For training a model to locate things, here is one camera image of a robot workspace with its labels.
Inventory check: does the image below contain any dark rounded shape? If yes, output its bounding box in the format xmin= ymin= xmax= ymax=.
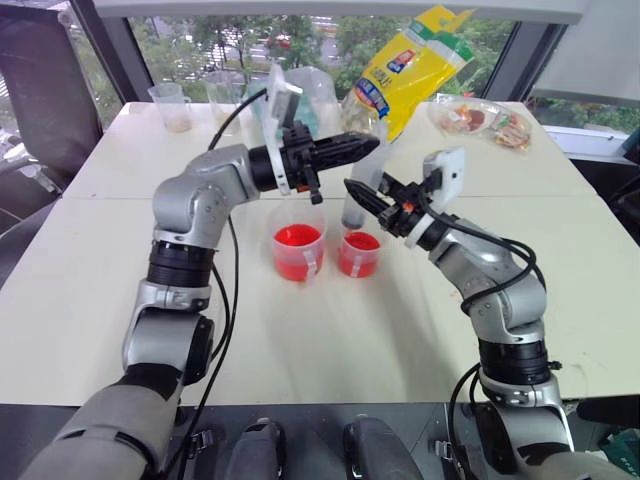
xmin=225 ymin=417 xmax=287 ymax=480
xmin=341 ymin=413 xmax=424 ymax=480

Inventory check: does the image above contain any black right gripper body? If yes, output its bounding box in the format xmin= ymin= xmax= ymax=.
xmin=377 ymin=178 xmax=437 ymax=237

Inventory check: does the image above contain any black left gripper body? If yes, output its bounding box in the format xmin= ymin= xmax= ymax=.
xmin=279 ymin=121 xmax=325 ymax=206

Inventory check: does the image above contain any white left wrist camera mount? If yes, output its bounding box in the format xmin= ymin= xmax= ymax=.
xmin=259 ymin=63 xmax=305 ymax=196

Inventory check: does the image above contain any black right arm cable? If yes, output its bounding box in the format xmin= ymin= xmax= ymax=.
xmin=424 ymin=197 xmax=564 ymax=480

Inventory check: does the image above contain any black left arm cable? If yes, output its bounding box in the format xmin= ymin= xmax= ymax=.
xmin=162 ymin=88 xmax=269 ymax=480

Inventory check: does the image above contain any clear empty plastic cup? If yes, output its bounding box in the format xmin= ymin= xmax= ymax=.
xmin=205 ymin=81 xmax=247 ymax=136

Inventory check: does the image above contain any yellow plastic snack bag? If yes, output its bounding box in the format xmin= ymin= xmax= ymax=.
xmin=341 ymin=4 xmax=477 ymax=145

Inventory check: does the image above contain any green box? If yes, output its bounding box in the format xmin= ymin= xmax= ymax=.
xmin=598 ymin=428 xmax=640 ymax=474

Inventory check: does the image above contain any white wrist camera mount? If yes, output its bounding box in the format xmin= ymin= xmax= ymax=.
xmin=259 ymin=63 xmax=305 ymax=196
xmin=403 ymin=146 xmax=467 ymax=249

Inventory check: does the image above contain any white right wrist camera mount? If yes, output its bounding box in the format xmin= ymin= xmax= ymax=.
xmin=403 ymin=146 xmax=467 ymax=249

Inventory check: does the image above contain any large clear cup red liquid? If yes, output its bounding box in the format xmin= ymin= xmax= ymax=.
xmin=271 ymin=205 xmax=330 ymax=284

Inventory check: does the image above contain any clear bag of snacks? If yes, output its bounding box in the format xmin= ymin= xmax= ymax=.
xmin=428 ymin=93 xmax=534 ymax=152

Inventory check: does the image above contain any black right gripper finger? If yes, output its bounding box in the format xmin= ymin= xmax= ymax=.
xmin=378 ymin=171 xmax=417 ymax=197
xmin=343 ymin=178 xmax=396 ymax=221

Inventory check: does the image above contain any small clear cup red liquid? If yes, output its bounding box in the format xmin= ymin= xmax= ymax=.
xmin=336 ymin=230 xmax=384 ymax=280

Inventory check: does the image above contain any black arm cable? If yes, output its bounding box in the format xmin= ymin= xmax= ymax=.
xmin=162 ymin=88 xmax=269 ymax=480
xmin=424 ymin=197 xmax=564 ymax=480

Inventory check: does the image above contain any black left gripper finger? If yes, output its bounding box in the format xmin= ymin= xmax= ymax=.
xmin=313 ymin=131 xmax=382 ymax=154
xmin=315 ymin=147 xmax=377 ymax=170

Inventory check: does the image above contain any black office chair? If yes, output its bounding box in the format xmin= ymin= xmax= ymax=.
xmin=0 ymin=7 xmax=104 ymax=291

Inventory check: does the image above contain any clear measuring cup with handle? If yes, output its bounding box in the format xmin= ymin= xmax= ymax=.
xmin=147 ymin=82 xmax=194 ymax=134

